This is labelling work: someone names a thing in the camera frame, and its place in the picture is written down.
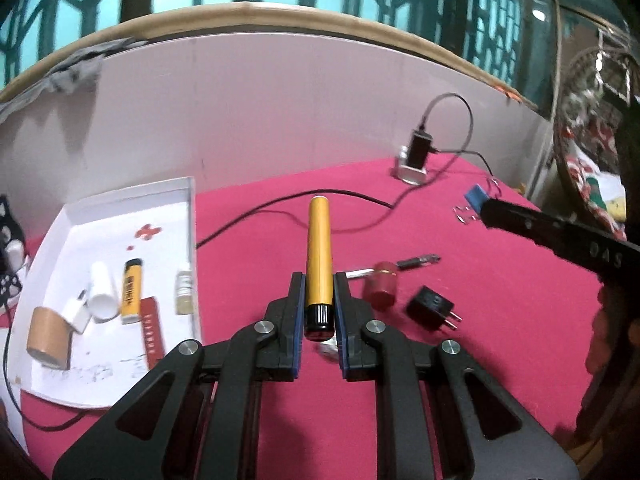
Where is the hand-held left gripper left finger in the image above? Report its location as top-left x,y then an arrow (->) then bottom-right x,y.
52,271 -> 307,480

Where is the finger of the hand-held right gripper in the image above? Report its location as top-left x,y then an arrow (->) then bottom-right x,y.
482,199 -> 640,281

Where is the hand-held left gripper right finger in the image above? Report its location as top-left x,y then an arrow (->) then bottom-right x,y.
335,271 -> 581,480

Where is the blue binder clip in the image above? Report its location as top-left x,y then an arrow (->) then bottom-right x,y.
464,177 -> 503,213

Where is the golden flashlight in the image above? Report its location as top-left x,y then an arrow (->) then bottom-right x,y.
304,195 -> 335,343

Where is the white cardboard box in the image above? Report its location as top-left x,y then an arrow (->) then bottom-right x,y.
10,176 -> 203,407

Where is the person's right hand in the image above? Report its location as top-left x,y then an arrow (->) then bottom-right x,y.
589,307 -> 621,376

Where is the red white printed cushion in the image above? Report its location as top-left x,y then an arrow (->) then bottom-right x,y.
560,125 -> 628,241

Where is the red plastic cylinder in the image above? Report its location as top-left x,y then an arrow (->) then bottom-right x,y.
362,260 -> 398,308

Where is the black plug adapter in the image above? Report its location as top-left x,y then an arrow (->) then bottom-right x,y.
406,286 -> 463,332

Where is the pink printed table mat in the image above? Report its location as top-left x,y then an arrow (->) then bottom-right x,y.
0,152 -> 608,480

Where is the dark metal pen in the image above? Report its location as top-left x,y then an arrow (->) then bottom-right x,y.
345,253 -> 443,282

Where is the small glass bottle yellow liquid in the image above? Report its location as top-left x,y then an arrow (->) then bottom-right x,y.
175,270 -> 195,317

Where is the red slim box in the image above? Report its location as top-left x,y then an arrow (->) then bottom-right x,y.
141,297 -> 166,368

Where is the black power adapter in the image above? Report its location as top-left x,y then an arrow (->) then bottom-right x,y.
407,129 -> 435,170

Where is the yellow cylindrical tube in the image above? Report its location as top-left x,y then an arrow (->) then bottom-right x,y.
120,258 -> 143,324

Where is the wicker basket chair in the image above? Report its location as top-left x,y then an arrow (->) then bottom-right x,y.
550,45 -> 640,246

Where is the white plastic tube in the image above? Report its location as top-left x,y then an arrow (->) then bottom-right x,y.
87,262 -> 119,322

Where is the white plug adapter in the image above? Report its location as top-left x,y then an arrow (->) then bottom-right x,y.
65,287 -> 93,335

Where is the brown tape roll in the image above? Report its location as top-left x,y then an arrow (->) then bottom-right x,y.
26,306 -> 73,372

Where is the black white patterned pouch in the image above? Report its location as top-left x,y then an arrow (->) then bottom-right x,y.
0,194 -> 28,306

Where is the wooden ledge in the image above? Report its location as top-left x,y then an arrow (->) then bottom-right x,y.
0,2 -> 541,111

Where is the black power cord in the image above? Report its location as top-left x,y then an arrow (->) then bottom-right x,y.
196,157 -> 461,250

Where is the thin black cable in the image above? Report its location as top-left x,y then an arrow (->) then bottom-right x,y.
1,305 -> 108,432

